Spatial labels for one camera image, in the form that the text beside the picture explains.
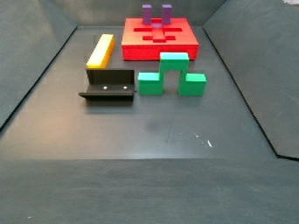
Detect black angle bracket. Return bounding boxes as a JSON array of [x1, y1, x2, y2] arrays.
[[79, 68, 136, 100]]

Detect green stepped arch block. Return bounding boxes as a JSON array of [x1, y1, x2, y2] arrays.
[[138, 52, 207, 96]]

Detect yellow long bar block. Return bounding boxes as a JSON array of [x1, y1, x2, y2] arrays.
[[87, 34, 115, 68]]

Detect purple U-shaped block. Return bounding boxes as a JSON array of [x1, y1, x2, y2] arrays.
[[142, 4, 173, 27]]

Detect red slotted board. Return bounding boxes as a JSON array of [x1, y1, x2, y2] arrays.
[[122, 17, 201, 60]]

